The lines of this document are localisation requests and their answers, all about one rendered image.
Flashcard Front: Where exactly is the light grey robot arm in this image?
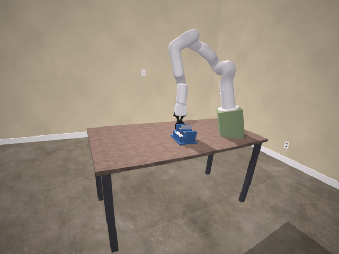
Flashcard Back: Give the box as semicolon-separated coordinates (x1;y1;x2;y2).
168;29;239;112

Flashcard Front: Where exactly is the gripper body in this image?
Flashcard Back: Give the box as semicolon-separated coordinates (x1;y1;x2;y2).
174;103;187;116

